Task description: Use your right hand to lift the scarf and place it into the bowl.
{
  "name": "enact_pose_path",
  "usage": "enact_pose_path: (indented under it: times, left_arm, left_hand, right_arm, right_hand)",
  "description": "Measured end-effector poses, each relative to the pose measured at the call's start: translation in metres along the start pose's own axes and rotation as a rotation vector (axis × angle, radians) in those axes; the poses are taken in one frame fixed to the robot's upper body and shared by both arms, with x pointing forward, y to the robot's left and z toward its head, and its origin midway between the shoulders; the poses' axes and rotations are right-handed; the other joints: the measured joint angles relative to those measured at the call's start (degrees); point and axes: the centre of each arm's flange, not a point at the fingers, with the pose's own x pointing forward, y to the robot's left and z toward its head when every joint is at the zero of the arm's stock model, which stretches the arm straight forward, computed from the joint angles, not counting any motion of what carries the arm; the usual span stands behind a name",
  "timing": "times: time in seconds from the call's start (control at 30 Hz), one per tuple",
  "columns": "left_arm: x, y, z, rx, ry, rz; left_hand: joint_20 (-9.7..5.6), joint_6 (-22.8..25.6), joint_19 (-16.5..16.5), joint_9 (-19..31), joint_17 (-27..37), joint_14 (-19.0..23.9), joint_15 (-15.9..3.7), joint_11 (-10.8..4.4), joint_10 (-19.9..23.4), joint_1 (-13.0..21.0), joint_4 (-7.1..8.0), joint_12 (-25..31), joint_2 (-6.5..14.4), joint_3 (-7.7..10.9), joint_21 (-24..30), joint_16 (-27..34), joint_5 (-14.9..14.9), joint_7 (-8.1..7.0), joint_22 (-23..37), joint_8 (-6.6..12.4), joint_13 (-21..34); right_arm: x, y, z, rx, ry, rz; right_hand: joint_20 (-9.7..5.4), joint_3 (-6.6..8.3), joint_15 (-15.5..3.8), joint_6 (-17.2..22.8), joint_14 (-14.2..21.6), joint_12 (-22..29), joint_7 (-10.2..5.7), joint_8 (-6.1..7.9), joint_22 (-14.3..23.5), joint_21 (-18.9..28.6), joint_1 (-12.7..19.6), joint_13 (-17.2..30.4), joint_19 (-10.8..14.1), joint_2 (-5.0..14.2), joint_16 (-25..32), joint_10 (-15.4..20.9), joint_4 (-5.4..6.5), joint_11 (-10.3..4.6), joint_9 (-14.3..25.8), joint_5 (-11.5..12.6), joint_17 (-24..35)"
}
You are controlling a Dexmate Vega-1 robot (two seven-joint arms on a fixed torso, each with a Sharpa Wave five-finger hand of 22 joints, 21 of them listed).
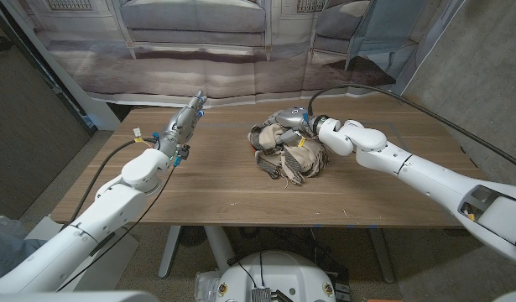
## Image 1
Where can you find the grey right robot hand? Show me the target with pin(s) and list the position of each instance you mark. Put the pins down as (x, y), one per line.
(293, 116)

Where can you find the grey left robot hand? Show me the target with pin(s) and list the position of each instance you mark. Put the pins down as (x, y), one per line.
(180, 123)

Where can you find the beige plaid fringed scarf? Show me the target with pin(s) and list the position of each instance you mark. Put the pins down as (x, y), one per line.
(299, 157)

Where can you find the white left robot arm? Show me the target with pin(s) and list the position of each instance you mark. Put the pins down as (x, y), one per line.
(98, 214)

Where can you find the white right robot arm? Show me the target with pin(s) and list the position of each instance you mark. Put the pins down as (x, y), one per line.
(417, 172)

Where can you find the printed room backdrop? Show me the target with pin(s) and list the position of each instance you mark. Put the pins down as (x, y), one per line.
(178, 71)

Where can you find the black round floor fan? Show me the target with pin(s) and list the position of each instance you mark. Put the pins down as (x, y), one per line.
(191, 235)

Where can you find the white slanted table leg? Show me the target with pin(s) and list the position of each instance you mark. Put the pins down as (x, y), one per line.
(169, 251)

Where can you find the white table column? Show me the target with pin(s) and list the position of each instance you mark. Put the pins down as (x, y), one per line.
(220, 249)

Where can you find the dark wooden door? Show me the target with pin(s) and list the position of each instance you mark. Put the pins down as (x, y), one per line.
(27, 126)

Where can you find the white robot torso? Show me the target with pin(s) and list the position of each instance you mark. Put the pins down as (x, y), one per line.
(278, 272)

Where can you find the grey table leg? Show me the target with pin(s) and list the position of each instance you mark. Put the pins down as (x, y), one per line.
(381, 256)

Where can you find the clear plastic package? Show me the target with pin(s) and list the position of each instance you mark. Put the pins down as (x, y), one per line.
(205, 287)

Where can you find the clear plastic bag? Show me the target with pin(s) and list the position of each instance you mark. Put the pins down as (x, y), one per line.
(6, 224)

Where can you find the person's blue jeans leg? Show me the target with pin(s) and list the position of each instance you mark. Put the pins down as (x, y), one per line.
(6, 256)

